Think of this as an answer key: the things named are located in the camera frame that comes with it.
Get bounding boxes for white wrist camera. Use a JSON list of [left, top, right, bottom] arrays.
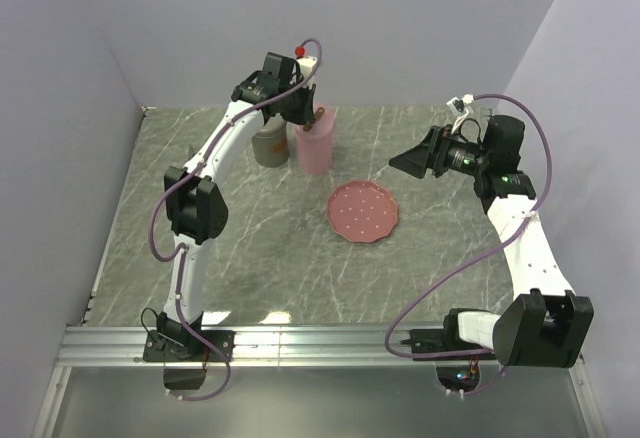
[[294, 45, 319, 80], [446, 94, 475, 135]]

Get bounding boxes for aluminium mounting rail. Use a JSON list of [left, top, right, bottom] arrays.
[[54, 323, 585, 370]]

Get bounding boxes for grey lunch box cup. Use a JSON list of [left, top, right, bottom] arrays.
[[251, 133, 290, 168]]

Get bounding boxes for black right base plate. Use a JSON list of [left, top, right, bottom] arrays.
[[400, 328, 495, 361]]

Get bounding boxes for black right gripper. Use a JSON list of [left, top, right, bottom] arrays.
[[389, 124, 491, 179]]

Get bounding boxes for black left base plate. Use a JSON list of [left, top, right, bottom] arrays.
[[142, 329, 236, 363]]

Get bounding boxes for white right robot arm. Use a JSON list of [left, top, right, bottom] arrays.
[[389, 115, 594, 368]]

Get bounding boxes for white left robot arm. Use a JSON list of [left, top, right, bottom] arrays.
[[151, 46, 319, 360]]

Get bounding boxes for pink round lid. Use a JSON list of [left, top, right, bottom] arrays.
[[293, 103, 336, 141]]

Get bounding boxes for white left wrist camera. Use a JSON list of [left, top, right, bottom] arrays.
[[294, 45, 319, 80]]

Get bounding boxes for pink dotted plate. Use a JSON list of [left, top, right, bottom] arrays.
[[325, 180, 399, 244]]

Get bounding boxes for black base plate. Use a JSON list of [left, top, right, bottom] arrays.
[[142, 329, 236, 363], [400, 328, 495, 361]]

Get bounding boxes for pink lunch box cup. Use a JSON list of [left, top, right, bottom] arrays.
[[293, 122, 335, 175]]

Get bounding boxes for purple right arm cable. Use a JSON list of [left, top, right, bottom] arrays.
[[383, 92, 554, 398]]

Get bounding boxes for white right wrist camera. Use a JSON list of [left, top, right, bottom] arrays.
[[446, 94, 475, 135]]

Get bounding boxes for grey round lid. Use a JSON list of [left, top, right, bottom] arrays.
[[254, 117, 287, 139]]

